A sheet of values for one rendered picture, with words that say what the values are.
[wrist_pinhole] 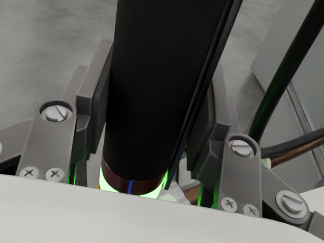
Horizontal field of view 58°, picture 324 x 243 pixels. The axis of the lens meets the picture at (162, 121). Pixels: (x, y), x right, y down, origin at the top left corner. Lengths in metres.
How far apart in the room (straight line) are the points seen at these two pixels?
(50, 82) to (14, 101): 0.37
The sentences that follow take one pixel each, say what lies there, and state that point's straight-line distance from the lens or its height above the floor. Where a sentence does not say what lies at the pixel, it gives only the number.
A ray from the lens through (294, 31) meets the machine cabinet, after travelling 3.07.
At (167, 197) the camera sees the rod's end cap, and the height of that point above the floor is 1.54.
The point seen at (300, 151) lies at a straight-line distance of 0.32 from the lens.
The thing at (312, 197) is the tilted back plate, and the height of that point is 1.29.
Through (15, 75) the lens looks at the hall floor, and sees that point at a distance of 2.91.
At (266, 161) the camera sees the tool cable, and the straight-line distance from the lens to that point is 0.27.
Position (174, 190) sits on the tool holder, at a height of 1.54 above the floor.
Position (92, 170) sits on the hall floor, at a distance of 2.13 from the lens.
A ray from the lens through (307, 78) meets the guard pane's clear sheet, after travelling 1.49.
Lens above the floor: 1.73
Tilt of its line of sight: 43 degrees down
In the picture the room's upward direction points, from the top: 16 degrees clockwise
